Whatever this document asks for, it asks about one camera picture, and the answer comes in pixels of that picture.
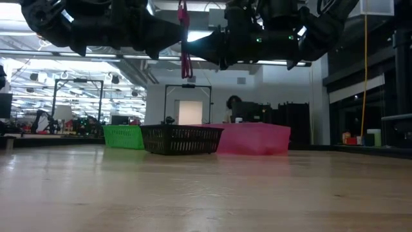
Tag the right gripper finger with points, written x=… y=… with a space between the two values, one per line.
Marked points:
x=209 y=46

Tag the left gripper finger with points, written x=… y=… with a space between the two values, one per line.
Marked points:
x=161 y=33

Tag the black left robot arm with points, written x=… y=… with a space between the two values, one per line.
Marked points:
x=64 y=22

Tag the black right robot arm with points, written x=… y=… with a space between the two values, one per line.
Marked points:
x=315 y=29

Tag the black background robot arm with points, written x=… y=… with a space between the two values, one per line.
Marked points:
x=169 y=120
x=45 y=120

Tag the pink-red plastic bin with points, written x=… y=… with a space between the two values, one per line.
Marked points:
x=257 y=138

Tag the person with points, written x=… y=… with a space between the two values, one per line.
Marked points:
x=232 y=99

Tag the black plastic basket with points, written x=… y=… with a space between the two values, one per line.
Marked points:
x=180 y=140

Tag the white lampshade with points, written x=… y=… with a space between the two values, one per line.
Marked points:
x=62 y=112

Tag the green plastic basket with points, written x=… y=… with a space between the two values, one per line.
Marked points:
x=124 y=137

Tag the dark background monitor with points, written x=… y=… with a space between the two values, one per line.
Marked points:
x=4 y=104

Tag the red container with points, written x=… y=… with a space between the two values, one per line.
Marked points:
x=351 y=140

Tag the white and green container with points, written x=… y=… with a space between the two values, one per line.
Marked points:
x=374 y=137

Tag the black background rig frame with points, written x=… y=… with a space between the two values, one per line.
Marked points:
x=55 y=96
x=188 y=85

